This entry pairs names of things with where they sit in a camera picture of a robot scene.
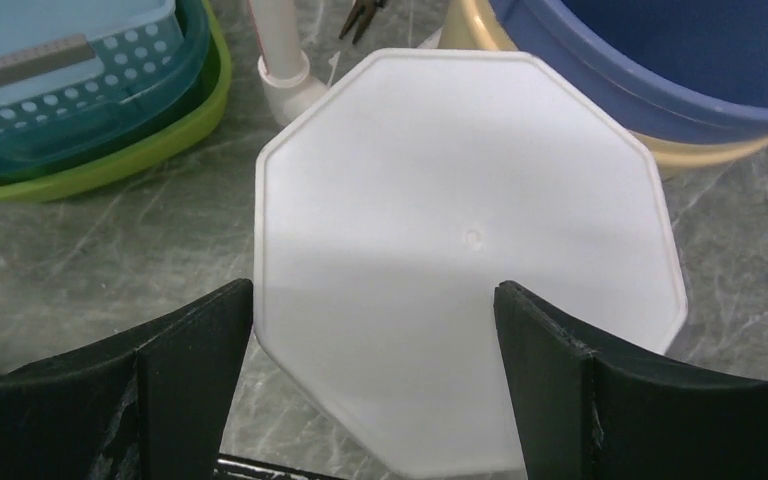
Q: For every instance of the white octagonal plastic container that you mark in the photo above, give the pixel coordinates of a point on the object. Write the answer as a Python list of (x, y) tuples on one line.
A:
[(388, 212)]

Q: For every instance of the white PVC pipe frame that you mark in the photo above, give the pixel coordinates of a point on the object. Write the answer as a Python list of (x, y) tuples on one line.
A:
[(284, 69)]

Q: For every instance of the teal perforated plastic basket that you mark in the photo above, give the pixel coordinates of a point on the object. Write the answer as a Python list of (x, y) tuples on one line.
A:
[(79, 86)]

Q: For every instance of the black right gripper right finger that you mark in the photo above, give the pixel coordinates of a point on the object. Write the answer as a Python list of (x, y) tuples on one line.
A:
[(591, 405)]

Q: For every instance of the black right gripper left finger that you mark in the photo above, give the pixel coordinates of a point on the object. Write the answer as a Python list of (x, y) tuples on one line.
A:
[(150, 402)]

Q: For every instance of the yellow handled pliers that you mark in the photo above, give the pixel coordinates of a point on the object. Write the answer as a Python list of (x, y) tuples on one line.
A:
[(360, 17)]

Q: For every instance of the blue and cream bucket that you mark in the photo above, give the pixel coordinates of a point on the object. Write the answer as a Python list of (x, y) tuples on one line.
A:
[(688, 78)]

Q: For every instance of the black base bar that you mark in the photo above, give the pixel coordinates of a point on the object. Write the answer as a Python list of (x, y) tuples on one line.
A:
[(229, 467)]

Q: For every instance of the green plastic tray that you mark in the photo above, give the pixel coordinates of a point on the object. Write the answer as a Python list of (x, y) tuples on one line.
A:
[(159, 146)]

